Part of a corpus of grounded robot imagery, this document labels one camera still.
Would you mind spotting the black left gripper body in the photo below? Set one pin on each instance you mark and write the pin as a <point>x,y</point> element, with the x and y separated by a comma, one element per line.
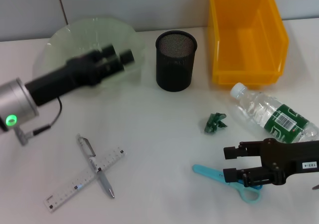
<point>69,74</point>

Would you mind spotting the silver ballpoint pen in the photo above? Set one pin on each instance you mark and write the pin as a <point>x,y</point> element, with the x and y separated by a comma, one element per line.
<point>86,146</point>

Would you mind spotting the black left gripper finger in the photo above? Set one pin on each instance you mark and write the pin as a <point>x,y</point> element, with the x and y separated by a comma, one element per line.
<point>126,57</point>
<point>108,51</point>

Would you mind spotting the clear plastic ruler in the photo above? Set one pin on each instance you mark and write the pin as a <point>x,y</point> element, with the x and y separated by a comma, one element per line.
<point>112,156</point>

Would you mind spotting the green plastic wrapper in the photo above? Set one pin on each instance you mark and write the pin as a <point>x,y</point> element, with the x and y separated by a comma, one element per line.
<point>214,124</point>

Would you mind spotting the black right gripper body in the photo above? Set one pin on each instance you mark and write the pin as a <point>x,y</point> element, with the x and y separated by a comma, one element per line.
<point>286,156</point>

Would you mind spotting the clear water bottle green label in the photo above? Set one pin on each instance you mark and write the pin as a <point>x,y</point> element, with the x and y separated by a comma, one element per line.
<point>254,107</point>

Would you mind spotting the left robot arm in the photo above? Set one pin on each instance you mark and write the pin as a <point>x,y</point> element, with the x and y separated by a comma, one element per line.
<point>15,97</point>

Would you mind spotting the yellow plastic storage bin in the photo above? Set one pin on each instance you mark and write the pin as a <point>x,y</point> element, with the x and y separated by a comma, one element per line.
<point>249,47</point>

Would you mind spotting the translucent green glass fruit plate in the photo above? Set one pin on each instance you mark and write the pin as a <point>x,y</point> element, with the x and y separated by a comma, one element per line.
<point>82,30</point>

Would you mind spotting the blue scissors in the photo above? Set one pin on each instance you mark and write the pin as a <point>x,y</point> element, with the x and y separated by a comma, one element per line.
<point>207,170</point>

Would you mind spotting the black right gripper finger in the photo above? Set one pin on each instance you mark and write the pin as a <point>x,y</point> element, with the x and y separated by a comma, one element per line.
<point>231,153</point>
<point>230,175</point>

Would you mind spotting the black mesh pen cup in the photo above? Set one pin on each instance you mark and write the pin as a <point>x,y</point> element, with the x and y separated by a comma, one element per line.
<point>174,72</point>

